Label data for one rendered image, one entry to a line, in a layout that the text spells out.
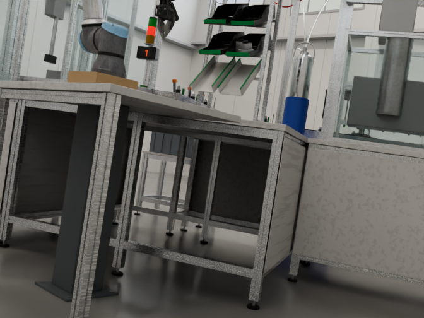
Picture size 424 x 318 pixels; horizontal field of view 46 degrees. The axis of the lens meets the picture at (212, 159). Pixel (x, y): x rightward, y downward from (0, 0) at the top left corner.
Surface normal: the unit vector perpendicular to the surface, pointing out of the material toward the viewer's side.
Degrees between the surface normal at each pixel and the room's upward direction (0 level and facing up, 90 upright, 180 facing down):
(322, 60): 90
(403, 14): 90
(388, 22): 90
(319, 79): 90
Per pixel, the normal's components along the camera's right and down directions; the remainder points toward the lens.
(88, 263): 0.73, 0.11
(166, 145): -0.31, -0.04
